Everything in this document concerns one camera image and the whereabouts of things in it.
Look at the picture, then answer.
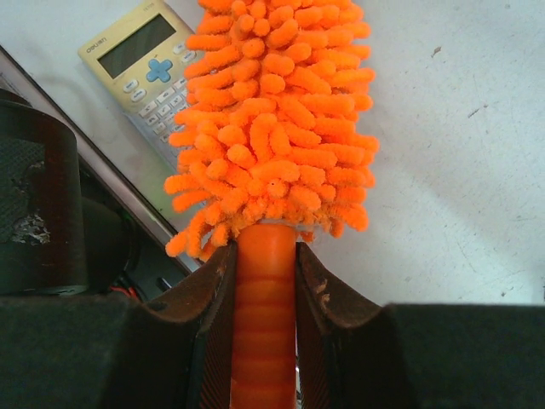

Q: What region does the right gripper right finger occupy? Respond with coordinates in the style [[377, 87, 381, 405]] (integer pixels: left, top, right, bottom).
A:
[[295, 243, 544, 408]]

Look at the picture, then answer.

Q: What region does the yellow grey calculator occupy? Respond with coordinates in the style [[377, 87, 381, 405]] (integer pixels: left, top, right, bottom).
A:
[[77, 1, 204, 169]]

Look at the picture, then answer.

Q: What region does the orange microfiber duster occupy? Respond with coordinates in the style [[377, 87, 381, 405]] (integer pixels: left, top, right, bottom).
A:
[[164, 1, 379, 408]]

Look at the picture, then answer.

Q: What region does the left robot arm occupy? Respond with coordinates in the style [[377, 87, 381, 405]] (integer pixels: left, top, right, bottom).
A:
[[1, 89, 138, 299]]

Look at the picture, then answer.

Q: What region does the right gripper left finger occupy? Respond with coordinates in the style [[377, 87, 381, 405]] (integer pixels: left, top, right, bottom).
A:
[[1, 244, 237, 408]]

